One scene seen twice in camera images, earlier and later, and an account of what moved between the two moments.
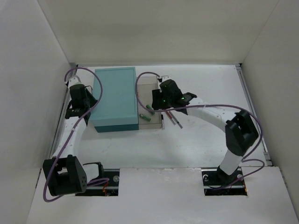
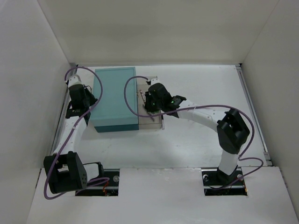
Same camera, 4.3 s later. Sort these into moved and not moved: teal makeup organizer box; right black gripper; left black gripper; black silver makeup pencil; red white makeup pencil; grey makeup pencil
Moved: grey makeup pencil; red white makeup pencil; right black gripper
Not moved: left black gripper; teal makeup organizer box; black silver makeup pencil
